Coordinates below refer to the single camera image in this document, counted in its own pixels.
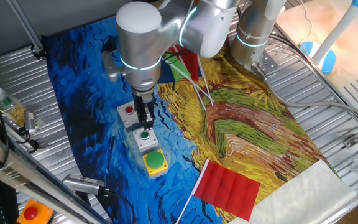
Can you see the clear bottle yellow contents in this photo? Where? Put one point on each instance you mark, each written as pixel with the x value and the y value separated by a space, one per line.
pixel 9 105

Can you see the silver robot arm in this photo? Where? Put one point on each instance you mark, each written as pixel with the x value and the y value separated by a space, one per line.
pixel 141 37

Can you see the grey box small green button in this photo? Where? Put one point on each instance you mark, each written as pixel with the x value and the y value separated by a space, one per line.
pixel 149 142

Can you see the small red flag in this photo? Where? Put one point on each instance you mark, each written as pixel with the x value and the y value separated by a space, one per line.
pixel 190 63

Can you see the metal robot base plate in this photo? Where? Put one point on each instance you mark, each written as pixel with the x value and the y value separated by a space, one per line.
pixel 267 60

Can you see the large red flag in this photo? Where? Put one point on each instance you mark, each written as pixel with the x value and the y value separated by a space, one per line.
pixel 228 189

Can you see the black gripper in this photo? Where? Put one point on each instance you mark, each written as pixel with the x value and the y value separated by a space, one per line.
pixel 144 104

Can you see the small green flag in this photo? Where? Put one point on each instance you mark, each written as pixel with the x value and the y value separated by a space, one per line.
pixel 177 70

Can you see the orange emergency stop box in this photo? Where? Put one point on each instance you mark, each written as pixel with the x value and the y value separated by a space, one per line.
pixel 31 213

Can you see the silver ribbed camera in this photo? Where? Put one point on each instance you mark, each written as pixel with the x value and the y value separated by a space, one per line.
pixel 82 184

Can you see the black pole clamp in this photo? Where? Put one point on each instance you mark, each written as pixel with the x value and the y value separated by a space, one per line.
pixel 38 53

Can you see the aluminium frame bar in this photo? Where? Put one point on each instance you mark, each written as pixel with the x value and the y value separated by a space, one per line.
pixel 17 177

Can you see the yellow box green mushroom button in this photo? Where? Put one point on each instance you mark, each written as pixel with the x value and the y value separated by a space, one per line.
pixel 155 160

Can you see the grey metal pole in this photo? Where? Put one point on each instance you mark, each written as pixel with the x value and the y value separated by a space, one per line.
pixel 25 26

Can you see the grey box red button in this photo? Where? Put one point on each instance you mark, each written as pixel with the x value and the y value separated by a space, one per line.
pixel 127 116

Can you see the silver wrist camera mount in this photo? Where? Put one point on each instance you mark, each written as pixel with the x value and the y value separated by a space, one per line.
pixel 112 65

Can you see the small silver camera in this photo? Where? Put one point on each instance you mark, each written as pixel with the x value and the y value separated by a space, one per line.
pixel 29 123

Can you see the painted blue yellow cloth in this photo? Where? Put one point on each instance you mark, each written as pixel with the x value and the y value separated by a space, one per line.
pixel 244 130

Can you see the light wooden board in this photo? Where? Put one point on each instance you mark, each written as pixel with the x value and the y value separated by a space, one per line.
pixel 294 21

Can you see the white blue stand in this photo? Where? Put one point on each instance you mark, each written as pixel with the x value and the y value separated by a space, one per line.
pixel 334 34

